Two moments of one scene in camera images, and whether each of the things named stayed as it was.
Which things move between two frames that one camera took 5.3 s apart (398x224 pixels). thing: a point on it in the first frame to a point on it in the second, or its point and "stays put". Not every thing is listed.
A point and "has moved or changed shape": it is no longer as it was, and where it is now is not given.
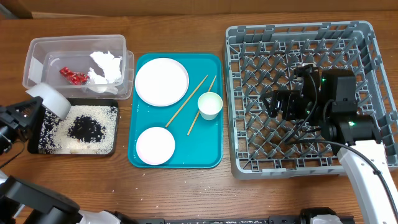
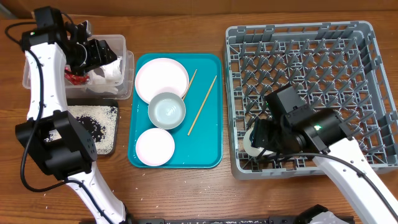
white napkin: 112,67 stays put
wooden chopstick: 186,102 to 189,83
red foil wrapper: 74,78 stays put
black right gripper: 289,98 to 263,139
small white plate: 155,145 stays put
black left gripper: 12,114 to 100,55
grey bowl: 53,99 has moved or changed shape
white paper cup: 209,104 to 250,149
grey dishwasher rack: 263,58 stays put
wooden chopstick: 194,121 stays put
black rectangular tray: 91,127 stays put
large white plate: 161,82 stays put
